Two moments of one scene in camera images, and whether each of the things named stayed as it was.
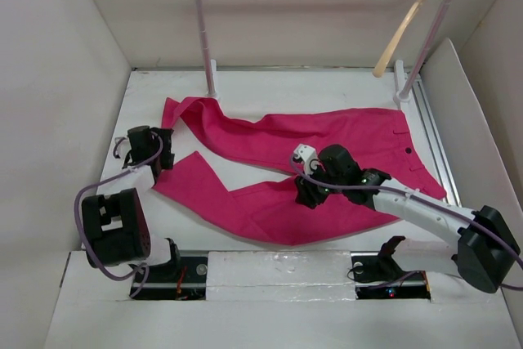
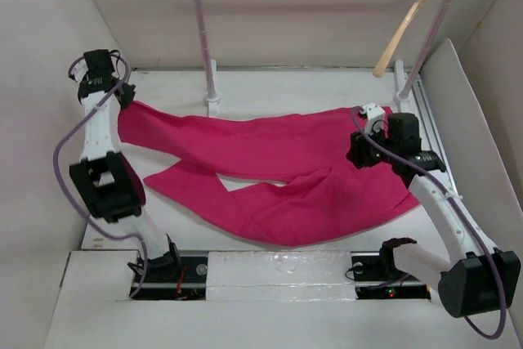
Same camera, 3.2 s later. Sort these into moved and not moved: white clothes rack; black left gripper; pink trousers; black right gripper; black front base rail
Moved: black right gripper; black left gripper; pink trousers
Not moved: black front base rail; white clothes rack
